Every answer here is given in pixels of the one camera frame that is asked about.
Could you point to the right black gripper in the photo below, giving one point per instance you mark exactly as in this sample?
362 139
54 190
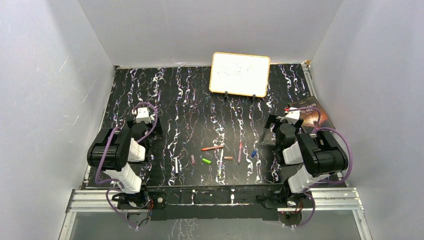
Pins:
273 118

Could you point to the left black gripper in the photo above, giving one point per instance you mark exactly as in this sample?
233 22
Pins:
157 130

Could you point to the pink marker pen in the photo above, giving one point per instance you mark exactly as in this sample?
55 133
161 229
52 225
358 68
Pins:
240 151

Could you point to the pink pen cap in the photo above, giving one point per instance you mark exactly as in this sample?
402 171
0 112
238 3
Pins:
193 161

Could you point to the orange marker pen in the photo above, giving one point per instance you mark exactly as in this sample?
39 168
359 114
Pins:
212 148

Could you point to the green white pen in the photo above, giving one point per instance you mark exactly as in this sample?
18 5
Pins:
220 163

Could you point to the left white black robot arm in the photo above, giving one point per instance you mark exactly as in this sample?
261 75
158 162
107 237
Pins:
123 159

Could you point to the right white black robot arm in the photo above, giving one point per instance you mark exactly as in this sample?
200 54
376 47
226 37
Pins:
319 155

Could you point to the dark paperback book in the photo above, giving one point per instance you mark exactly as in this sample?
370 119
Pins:
310 117

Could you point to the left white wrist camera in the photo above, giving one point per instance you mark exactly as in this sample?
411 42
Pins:
143 115

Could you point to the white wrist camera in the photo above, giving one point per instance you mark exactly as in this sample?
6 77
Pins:
292 115
143 115

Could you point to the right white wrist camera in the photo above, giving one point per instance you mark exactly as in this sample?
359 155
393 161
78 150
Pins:
292 115

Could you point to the white board yellow frame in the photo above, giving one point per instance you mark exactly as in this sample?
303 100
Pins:
239 74

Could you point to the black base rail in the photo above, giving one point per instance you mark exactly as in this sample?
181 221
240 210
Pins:
264 202

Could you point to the aluminium frame rail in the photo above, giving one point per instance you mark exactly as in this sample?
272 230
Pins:
326 199

